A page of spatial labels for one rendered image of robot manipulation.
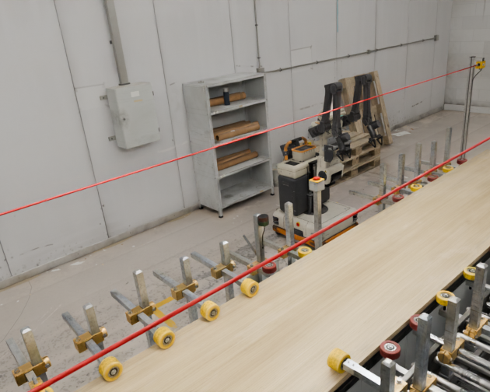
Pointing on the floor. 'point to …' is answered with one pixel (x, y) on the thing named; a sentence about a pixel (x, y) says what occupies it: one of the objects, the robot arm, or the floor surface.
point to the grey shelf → (254, 82)
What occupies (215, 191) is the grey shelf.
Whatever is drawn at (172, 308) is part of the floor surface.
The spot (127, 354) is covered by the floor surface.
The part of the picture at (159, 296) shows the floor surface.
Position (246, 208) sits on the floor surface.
